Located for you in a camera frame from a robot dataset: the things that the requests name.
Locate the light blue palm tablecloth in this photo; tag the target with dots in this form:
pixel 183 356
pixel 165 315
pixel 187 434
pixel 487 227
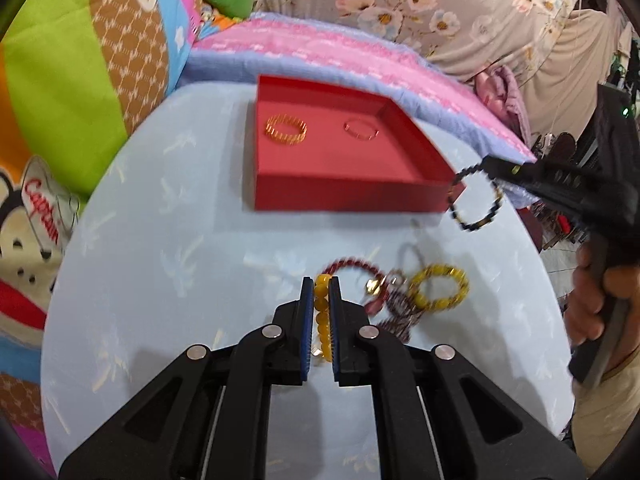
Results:
pixel 170 252

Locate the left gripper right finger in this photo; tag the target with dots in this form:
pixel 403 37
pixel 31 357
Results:
pixel 350 363

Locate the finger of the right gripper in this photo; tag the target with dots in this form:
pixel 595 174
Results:
pixel 505 170

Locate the red cardboard tray box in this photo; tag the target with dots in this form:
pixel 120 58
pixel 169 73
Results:
pixel 401 170

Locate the thin rose gold bangle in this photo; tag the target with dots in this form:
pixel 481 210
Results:
pixel 361 129

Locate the cartoon monkey colourful quilt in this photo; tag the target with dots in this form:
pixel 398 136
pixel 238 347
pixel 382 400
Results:
pixel 77 78

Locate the pink blue striped pillow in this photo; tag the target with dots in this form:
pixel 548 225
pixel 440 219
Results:
pixel 273 45

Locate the person right hand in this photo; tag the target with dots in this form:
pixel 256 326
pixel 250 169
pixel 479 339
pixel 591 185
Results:
pixel 585 301

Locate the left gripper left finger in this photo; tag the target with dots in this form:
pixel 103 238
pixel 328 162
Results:
pixel 291 363

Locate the pink folded cloth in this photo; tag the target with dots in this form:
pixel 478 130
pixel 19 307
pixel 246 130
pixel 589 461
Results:
pixel 498 90

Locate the gold chain bangle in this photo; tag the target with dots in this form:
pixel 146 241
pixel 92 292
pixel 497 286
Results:
pixel 286 129

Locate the grey floral bedsheet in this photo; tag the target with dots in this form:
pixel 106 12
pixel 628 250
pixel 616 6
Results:
pixel 558 50

